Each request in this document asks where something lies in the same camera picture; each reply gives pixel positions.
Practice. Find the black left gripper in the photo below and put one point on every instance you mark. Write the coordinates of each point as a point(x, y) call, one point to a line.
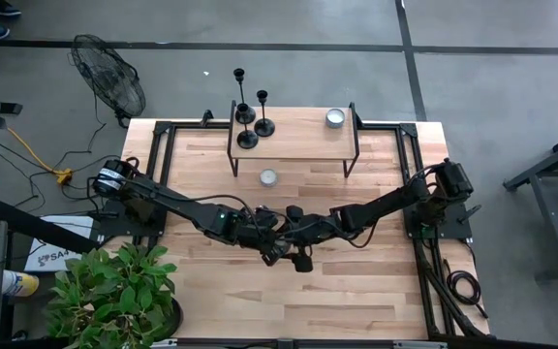
point(264, 230)

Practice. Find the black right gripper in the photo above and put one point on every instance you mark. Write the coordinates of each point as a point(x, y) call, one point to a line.
point(310, 232)

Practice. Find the patterned candle tin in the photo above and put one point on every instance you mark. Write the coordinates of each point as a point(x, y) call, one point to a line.
point(268, 178)
point(335, 118)

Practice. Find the tall black candlestick holder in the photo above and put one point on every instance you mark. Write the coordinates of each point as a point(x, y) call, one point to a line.
point(251, 116)

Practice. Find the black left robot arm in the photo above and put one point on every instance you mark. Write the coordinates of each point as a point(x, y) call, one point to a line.
point(187, 206)

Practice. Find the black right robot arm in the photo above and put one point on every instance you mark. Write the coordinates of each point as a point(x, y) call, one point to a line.
point(385, 201)

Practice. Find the black plant pot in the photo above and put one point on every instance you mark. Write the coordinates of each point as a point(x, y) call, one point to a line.
point(177, 317)

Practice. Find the black clamp lever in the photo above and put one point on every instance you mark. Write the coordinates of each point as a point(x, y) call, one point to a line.
point(206, 118)

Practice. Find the green leafy plant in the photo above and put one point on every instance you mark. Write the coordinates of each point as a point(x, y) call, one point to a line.
point(114, 295)

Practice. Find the white printed box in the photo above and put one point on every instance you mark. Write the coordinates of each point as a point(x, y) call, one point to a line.
point(46, 259)

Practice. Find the black stand beam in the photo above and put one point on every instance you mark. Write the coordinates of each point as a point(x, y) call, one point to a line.
point(41, 228)

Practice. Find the black floor fan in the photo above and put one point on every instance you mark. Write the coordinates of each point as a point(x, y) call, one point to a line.
point(109, 77)

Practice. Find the black metal stand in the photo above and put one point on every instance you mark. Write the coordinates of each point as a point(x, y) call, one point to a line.
point(557, 228)

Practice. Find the white yellow container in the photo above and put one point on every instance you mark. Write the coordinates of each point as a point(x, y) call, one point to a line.
point(20, 285)

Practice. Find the wooden shelf with black frame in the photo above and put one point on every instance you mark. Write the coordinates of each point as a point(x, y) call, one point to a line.
point(303, 140)

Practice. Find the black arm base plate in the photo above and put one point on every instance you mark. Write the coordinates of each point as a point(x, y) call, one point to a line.
point(458, 228)
point(114, 225)

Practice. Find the black aluminium table frame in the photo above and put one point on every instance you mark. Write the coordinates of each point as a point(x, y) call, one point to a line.
point(407, 130)

